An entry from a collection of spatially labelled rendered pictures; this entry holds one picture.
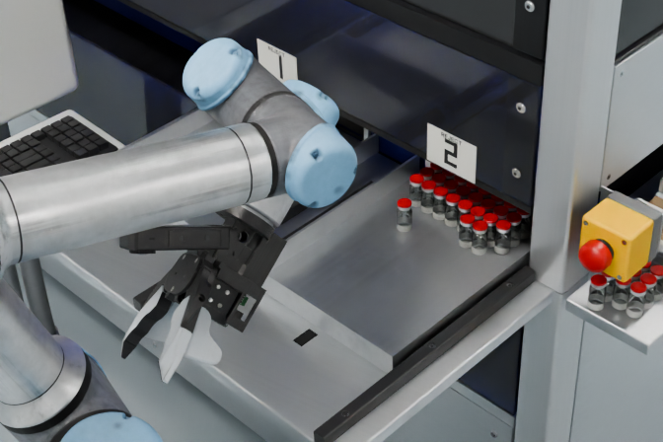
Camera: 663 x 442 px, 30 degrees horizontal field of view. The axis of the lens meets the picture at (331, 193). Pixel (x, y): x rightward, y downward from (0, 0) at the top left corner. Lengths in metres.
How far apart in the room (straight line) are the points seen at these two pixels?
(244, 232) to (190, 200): 0.25
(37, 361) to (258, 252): 0.26
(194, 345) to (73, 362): 0.16
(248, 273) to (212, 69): 0.23
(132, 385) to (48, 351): 1.48
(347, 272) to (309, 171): 0.56
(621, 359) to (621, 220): 0.45
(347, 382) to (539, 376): 0.35
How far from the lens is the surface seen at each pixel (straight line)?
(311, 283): 1.67
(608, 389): 1.98
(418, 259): 1.71
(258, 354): 1.58
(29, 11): 2.16
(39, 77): 2.22
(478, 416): 1.95
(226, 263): 1.33
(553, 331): 1.72
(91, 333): 2.96
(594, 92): 1.50
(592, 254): 1.54
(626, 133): 1.62
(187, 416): 2.73
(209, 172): 1.12
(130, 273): 1.73
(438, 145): 1.68
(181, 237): 1.30
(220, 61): 1.25
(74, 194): 1.07
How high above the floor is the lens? 1.99
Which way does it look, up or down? 37 degrees down
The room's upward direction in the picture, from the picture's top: 2 degrees counter-clockwise
